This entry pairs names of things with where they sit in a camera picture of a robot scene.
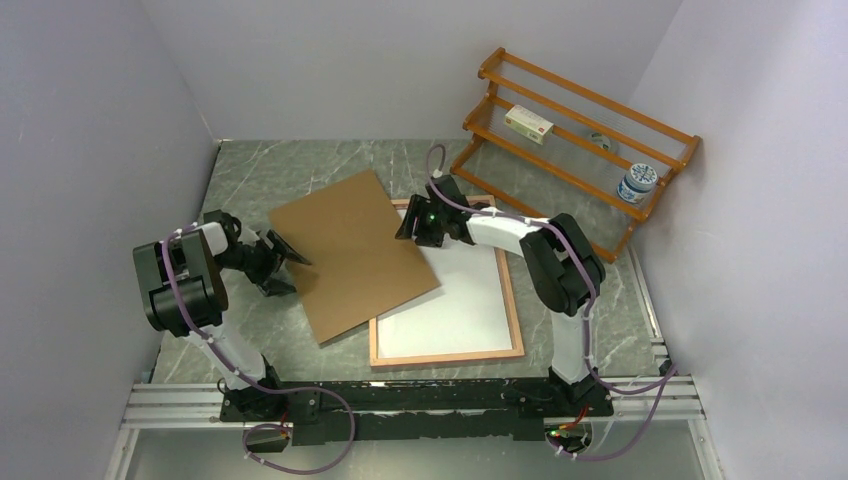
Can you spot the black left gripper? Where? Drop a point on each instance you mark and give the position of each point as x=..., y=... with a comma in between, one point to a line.
x=271, y=287

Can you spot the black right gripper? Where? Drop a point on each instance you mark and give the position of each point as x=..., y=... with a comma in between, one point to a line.
x=418, y=207

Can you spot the pink wooden photo frame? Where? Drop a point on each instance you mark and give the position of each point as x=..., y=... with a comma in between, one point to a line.
x=510, y=311

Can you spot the brown cardboard backing board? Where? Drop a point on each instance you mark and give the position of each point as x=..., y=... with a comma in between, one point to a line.
x=356, y=269

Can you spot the landscape photo print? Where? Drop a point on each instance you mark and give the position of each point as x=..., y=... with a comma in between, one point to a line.
x=457, y=298

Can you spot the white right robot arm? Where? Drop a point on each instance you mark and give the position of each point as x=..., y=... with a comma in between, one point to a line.
x=565, y=271

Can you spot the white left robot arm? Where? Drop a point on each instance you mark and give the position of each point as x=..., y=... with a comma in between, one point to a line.
x=183, y=293

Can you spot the orange wooden shelf rack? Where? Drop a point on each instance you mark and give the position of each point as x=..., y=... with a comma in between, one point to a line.
x=587, y=175

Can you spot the white green small box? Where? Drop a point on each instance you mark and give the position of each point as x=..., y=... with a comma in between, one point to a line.
x=528, y=124

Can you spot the blue white round jar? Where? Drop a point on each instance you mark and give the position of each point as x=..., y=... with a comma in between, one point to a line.
x=637, y=183

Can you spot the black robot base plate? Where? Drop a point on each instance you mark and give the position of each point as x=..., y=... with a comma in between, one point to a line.
x=322, y=412

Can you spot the aluminium rail frame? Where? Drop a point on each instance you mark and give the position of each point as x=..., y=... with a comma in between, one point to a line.
x=626, y=337

